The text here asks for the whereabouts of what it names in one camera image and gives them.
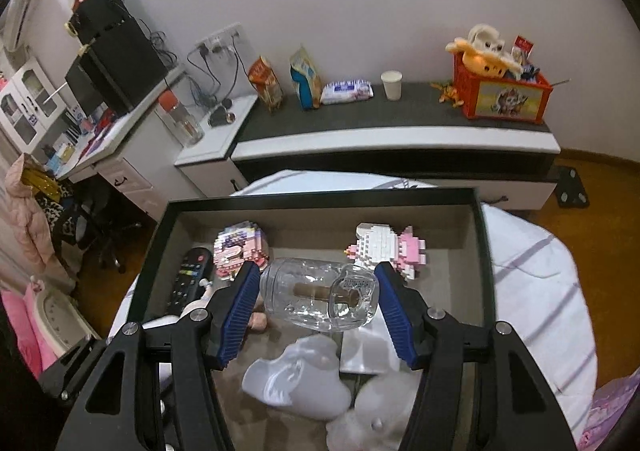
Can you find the pink printed pillow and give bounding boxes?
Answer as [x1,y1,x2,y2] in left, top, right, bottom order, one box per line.
[575,376,636,451]

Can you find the large black speaker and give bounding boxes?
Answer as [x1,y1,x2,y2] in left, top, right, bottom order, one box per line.
[77,16,168,114]

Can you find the black cables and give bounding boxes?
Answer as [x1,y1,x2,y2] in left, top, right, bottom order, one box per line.
[150,31,251,106]

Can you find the black office chair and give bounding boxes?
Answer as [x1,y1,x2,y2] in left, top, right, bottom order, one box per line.
[50,176,146,274]

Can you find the white desk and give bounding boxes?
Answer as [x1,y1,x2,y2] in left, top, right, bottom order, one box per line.
[50,66,186,222]

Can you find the cream bed footboard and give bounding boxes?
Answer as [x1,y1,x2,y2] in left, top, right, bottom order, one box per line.
[22,278,103,357]

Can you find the yellow white plush toy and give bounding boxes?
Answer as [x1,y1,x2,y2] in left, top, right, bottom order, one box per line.
[446,23,523,76]

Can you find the white charger adapter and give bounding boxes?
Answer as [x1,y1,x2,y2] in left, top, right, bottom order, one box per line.
[340,306,401,376]

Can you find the white nightstand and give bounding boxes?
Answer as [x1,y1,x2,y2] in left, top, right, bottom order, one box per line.
[174,93,258,199]

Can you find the white glass-door cabinet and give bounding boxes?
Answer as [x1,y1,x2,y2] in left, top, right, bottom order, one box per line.
[0,56,68,154]

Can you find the black white TV cabinet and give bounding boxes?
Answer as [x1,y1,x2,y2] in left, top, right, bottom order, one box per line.
[231,81,561,212]

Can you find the pink storage box black rim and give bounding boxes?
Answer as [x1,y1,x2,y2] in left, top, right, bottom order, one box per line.
[107,187,501,451]

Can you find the small black round object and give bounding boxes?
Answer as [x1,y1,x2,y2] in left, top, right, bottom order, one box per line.
[207,101,237,126]

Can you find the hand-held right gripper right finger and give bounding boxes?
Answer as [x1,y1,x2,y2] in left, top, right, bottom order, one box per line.
[374,262,586,451]

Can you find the white paper cup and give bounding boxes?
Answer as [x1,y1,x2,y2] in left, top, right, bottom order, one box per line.
[381,70,404,102]

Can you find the white round-headed toy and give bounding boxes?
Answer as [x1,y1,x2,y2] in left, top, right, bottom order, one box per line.
[326,371,426,451]

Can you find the pink padded jacket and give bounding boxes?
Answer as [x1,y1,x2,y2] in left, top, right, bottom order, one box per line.
[0,153,56,267]

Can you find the black remote control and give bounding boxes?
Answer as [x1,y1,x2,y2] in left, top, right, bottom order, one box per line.
[165,247,216,317]

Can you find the white air conditioner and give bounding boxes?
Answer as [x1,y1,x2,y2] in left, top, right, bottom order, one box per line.
[0,0,48,52]

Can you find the white wall socket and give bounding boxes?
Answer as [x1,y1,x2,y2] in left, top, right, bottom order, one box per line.
[192,21,243,56]

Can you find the black stand foot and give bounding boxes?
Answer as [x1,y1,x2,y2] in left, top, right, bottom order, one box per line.
[555,166,591,208]

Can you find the small black speaker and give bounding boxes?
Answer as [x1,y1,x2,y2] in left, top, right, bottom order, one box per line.
[67,0,126,39]

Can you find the clear bottle orange lid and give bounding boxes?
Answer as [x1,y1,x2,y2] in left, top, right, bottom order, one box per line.
[159,88,206,146]

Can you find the orange toy dinosaur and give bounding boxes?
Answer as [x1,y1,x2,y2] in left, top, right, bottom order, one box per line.
[431,81,468,106]

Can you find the wet wipes packet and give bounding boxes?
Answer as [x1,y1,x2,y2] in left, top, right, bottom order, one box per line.
[320,77,375,106]

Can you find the pink cloth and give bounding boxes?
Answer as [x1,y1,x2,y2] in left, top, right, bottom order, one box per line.
[0,291,56,377]

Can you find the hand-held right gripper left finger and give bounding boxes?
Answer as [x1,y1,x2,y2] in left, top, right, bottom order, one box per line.
[55,261,262,451]

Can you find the black monitor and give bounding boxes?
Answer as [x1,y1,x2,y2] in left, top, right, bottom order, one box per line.
[64,56,108,114]

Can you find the orange snack bag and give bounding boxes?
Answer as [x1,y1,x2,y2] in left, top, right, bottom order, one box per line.
[248,56,283,112]

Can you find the clear glass bottle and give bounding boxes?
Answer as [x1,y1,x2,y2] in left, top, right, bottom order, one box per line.
[259,257,385,333]

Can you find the white curved plastic holder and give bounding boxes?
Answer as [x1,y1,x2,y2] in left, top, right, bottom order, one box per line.
[242,335,352,419]

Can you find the blue yellow snack bag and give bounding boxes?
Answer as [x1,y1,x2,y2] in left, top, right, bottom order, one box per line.
[289,47,323,110]

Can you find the white pink building block figure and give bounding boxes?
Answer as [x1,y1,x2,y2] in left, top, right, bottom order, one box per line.
[344,223,430,282]

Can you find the red toy crate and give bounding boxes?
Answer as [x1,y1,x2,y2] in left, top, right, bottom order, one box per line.
[452,51,553,124]

